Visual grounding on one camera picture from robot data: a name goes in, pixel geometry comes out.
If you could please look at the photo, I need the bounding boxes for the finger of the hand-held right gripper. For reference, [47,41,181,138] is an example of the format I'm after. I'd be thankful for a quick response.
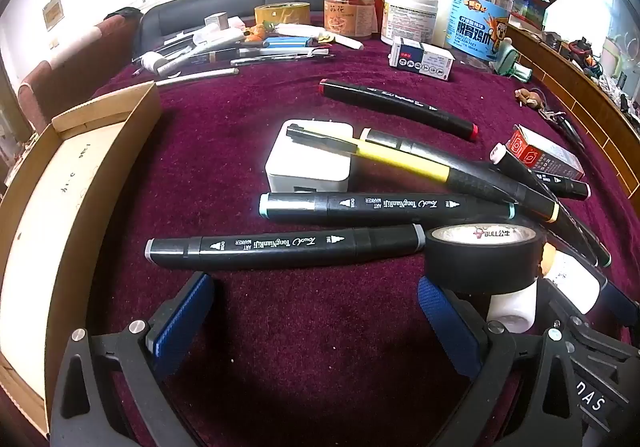
[547,283,640,363]

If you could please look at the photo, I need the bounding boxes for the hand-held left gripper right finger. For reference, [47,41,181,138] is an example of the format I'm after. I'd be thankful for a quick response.
[417,276,586,447]

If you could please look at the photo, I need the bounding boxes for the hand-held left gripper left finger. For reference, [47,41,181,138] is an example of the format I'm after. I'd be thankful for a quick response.
[50,271,216,447]

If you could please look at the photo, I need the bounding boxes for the white bottle orange cap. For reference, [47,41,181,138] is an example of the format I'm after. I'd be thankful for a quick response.
[541,242,607,314]

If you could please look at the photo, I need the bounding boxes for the green-capped black marker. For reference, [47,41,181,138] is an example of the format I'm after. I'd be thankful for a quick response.
[555,207,613,270]

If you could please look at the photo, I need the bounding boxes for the black tape roll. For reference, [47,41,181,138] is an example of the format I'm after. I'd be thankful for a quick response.
[424,223,547,296]

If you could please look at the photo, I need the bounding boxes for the plain white bottle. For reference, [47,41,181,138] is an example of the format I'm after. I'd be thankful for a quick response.
[486,277,538,334]

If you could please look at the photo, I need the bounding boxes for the grey-capped black marker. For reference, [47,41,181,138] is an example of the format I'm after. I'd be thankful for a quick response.
[145,223,427,273]

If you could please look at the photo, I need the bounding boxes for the teal-capped black marker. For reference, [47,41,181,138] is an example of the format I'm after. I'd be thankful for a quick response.
[259,192,517,224]

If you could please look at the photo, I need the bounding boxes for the shallow cardboard tray box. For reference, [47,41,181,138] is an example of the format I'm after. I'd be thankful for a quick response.
[0,81,163,438]

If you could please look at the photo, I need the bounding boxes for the yellow and black pen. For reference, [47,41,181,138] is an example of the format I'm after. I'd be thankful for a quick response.
[286,123,518,204]

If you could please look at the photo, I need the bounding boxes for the small printed carton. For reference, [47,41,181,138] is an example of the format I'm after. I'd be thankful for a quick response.
[509,123,585,181]

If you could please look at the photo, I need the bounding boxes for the pink-capped black marker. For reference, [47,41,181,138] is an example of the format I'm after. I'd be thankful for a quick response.
[490,142,601,268]

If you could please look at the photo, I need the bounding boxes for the yellow-capped black marker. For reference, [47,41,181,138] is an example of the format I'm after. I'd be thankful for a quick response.
[359,127,560,224]

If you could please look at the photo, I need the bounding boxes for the red-capped black marker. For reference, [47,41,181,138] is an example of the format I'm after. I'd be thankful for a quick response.
[319,78,479,144]

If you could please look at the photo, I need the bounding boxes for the maroon tablecloth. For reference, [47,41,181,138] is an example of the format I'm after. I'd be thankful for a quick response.
[0,34,640,447]

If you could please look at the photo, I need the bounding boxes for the white charger block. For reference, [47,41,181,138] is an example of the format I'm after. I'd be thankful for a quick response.
[265,119,357,195]

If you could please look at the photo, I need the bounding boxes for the bunch of keys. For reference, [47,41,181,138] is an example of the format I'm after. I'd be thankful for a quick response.
[537,108,586,150]

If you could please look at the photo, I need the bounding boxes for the wooden sideboard cabinet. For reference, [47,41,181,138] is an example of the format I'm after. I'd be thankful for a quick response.
[477,0,640,198]

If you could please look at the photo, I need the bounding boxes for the silver pen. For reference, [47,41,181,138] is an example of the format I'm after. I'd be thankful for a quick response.
[154,68,241,88]

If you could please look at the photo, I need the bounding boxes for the small white blue box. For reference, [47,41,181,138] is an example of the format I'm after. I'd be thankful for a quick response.
[389,37,456,81]

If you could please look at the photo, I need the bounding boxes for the white grey marker pen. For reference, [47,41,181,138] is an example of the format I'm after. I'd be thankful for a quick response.
[156,33,243,76]

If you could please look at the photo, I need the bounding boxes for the brown armchair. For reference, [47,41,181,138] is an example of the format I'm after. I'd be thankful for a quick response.
[17,14,142,130]

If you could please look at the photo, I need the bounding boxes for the dark ballpoint pen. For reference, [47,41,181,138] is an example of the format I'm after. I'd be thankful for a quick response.
[229,52,337,66]

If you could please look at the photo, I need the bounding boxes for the orange toy figure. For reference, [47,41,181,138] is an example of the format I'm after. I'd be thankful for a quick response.
[244,23,277,42]

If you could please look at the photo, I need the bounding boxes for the clear jar blue label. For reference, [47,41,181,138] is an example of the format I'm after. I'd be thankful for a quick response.
[446,0,516,64]

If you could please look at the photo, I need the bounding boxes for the black leather sofa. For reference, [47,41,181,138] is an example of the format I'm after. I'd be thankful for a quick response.
[136,0,333,55]

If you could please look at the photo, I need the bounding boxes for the white jar with label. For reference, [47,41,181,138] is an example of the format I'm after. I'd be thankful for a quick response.
[381,0,440,46]

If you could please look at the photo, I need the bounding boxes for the white tube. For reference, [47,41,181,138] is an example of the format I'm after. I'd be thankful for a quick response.
[276,23,364,51]

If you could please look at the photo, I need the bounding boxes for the yellow tape roll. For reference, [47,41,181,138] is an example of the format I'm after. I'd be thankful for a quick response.
[254,2,312,31]

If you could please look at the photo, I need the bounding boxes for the orange label jar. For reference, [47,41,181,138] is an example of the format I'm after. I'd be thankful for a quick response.
[323,0,379,39]

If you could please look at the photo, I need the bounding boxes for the small wall plaque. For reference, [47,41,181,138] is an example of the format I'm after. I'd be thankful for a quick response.
[42,0,66,32]

